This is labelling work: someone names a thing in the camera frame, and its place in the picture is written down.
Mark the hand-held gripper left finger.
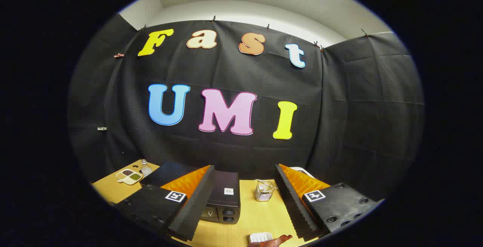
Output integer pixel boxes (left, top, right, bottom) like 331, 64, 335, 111
113, 165, 216, 242

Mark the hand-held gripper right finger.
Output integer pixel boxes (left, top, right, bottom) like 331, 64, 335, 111
275, 164, 385, 240

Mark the black toaster oven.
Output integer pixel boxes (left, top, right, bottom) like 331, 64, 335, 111
140, 161, 241, 225

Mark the white slot toaster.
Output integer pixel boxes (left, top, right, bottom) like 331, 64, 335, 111
291, 167, 315, 179

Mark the small white ribbed tray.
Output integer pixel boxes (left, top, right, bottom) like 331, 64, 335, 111
249, 232, 273, 244

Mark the cream sectioned snack plate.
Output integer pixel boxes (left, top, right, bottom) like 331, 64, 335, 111
116, 169, 143, 185

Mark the black backdrop cloth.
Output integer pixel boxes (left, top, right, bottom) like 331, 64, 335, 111
68, 13, 425, 202

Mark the metal wire basket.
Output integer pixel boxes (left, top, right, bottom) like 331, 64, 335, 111
255, 180, 275, 202

